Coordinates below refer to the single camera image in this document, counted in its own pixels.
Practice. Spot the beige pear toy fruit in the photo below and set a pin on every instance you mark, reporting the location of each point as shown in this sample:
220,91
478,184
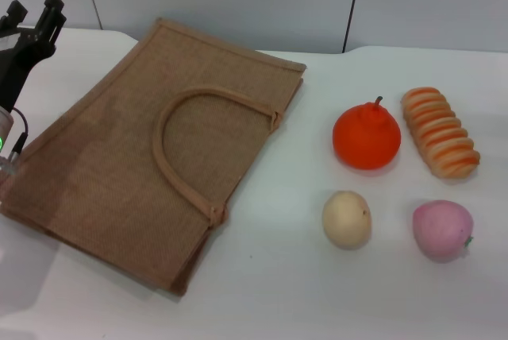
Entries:
346,221

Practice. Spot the orange pomegranate toy fruit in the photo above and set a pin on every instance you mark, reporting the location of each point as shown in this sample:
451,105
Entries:
365,141

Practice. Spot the brown woven jute handbag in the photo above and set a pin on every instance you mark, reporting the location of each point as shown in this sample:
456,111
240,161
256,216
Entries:
107,157

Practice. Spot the orange striped bread loaf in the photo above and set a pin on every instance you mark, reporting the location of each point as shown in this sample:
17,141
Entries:
440,133

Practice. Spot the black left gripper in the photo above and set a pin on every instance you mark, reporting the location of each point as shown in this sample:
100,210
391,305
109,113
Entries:
20,58

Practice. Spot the pink peach toy fruit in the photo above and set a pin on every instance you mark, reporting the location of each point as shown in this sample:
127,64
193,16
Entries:
440,232

